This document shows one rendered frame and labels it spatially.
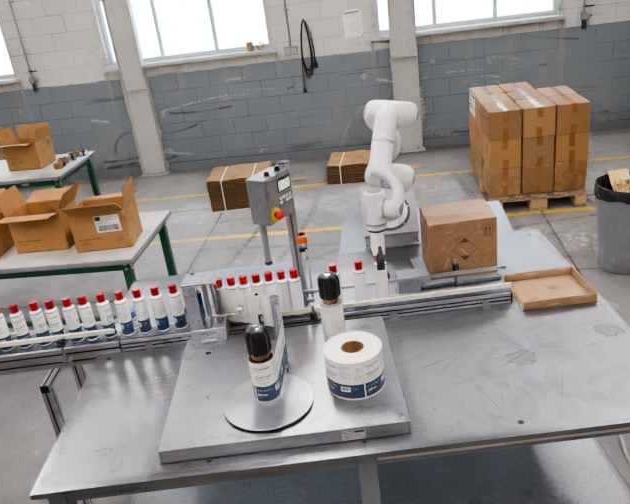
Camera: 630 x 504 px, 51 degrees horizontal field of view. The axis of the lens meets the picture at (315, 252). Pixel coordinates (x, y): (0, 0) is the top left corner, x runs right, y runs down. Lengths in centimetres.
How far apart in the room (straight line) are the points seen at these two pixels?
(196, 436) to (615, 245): 342
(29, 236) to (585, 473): 333
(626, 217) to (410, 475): 255
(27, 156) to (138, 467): 469
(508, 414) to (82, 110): 730
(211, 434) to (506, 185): 426
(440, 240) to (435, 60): 514
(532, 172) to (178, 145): 443
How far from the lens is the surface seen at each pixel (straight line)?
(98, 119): 871
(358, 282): 270
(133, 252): 403
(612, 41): 828
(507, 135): 583
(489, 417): 223
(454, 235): 293
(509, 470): 296
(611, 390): 239
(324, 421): 217
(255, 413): 223
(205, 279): 259
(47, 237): 436
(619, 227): 482
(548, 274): 306
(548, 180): 603
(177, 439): 223
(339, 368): 218
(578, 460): 303
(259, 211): 261
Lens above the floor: 223
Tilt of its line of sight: 24 degrees down
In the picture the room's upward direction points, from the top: 8 degrees counter-clockwise
